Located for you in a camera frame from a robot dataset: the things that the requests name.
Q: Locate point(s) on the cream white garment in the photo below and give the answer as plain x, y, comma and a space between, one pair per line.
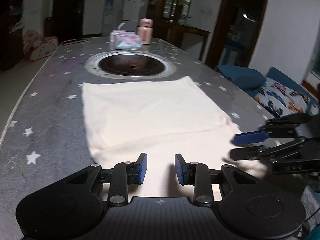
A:
160, 119

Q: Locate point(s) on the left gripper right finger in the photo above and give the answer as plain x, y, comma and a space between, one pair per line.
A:
197, 175

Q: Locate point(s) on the pink thermos jug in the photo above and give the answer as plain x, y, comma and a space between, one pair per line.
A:
144, 30

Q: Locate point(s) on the white refrigerator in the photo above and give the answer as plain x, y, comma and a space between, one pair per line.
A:
131, 10

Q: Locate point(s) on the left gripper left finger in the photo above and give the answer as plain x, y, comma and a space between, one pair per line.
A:
123, 175

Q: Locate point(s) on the round black induction cooker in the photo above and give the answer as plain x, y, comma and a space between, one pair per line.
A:
130, 65

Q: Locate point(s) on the dark wooden side table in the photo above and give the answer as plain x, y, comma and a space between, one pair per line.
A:
187, 37

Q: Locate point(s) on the blue covered sofa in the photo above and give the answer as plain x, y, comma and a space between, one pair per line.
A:
250, 81

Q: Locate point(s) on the pink patterned child seat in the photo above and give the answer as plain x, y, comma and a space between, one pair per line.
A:
36, 47

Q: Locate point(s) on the colourful patterned cushion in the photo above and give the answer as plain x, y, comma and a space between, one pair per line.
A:
280, 100

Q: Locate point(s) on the water dispenser with blue bottle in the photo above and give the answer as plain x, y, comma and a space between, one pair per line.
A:
107, 24

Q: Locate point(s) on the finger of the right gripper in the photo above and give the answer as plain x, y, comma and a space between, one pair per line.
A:
250, 138
250, 153

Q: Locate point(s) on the grey star patterned tablecloth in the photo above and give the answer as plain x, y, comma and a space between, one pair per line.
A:
45, 136

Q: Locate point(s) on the dark wooden display cabinet right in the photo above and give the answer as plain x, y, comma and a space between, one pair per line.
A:
164, 12

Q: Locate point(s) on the tissue pack in plastic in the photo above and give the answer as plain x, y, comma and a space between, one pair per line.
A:
122, 39

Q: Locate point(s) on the dark wooden door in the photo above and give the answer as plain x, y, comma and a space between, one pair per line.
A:
68, 16

